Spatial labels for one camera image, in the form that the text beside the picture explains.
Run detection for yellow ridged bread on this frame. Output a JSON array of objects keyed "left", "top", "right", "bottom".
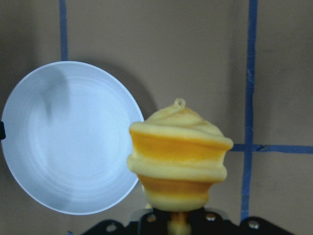
[{"left": 127, "top": 98, "right": 233, "bottom": 235}]

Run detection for blue plate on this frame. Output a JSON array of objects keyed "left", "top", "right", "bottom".
[{"left": 1, "top": 61, "right": 143, "bottom": 215}]

